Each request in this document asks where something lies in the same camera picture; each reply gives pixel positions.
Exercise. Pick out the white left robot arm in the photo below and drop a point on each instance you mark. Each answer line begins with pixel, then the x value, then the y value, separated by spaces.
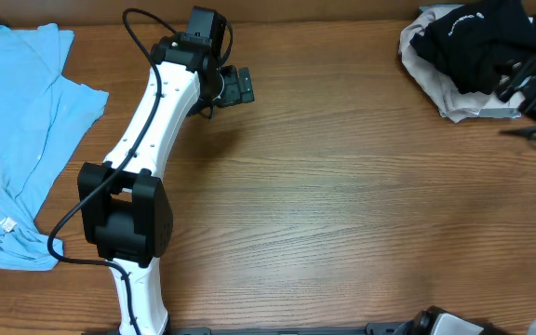
pixel 123 202

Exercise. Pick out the beige garment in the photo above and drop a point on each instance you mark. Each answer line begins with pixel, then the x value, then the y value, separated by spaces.
pixel 450 103

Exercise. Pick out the black shirt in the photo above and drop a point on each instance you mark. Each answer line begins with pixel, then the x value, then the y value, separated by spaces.
pixel 469 42

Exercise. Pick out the light blue t-shirt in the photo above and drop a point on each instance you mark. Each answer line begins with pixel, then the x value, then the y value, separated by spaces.
pixel 43 118

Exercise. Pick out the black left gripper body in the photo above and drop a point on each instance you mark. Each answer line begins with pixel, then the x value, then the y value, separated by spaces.
pixel 238 87

